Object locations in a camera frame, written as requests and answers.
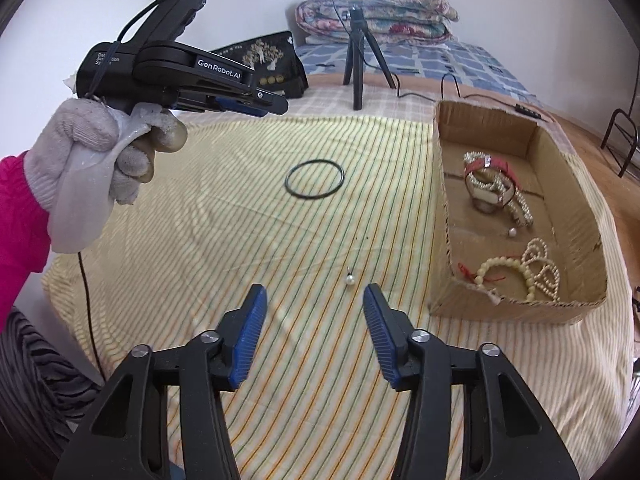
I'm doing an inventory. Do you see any folded floral quilt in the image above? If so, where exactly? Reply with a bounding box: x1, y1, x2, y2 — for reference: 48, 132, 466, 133
295, 0, 460, 46

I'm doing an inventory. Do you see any black snack bag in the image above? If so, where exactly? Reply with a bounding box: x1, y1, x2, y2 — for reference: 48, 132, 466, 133
210, 31, 309, 101

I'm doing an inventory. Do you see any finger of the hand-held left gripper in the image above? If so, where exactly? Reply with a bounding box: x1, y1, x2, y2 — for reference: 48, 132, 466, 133
167, 95, 268, 119
200, 84, 290, 115

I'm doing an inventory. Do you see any black bangle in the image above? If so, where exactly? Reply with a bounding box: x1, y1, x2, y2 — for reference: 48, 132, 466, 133
285, 160, 346, 201

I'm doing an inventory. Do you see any person's left forearm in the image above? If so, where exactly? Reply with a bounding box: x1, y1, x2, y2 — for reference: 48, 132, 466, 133
0, 152, 53, 333

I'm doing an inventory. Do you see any blue patterned bedsheet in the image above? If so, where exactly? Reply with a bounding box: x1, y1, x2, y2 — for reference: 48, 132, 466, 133
295, 40, 531, 96

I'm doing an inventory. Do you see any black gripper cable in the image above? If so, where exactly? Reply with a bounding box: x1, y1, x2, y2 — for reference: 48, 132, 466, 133
76, 0, 213, 386

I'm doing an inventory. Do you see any yellow striped cloth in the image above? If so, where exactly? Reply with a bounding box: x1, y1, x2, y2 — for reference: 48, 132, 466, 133
42, 115, 636, 480

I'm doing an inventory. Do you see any cardboard box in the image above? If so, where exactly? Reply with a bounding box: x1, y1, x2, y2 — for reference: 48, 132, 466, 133
430, 100, 608, 326

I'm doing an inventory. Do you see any black clothes rack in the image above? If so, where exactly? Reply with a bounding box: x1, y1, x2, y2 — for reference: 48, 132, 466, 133
600, 107, 640, 178

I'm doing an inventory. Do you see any leather strap wristwatch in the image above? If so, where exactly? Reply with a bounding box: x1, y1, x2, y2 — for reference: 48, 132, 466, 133
464, 156, 517, 212

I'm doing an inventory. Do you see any long pearl necklace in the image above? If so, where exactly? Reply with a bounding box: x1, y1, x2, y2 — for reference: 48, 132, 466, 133
462, 151, 534, 227

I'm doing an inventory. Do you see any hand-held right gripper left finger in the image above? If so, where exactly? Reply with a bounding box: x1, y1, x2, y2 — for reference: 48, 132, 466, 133
52, 283, 268, 480

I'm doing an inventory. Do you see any person's left hand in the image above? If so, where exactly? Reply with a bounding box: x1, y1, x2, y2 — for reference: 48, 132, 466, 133
24, 95, 188, 211

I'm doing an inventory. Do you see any black cable with inline switch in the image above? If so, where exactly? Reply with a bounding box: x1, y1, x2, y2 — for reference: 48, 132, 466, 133
395, 72, 543, 121

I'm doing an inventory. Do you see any small pearl necklace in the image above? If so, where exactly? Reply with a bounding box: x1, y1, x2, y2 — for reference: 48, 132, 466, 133
522, 237, 561, 304

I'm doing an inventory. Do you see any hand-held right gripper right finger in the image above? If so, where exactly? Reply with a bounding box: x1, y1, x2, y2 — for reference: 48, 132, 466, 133
362, 283, 583, 480

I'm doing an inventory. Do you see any cream bead bracelet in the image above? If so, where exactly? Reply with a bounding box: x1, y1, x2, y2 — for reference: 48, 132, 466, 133
475, 256, 536, 303

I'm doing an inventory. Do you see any black tripod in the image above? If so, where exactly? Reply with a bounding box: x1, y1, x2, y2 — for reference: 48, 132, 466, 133
342, 6, 396, 111

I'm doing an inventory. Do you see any person's dark striped clothing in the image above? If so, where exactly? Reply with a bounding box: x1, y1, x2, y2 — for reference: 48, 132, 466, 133
0, 307, 108, 480

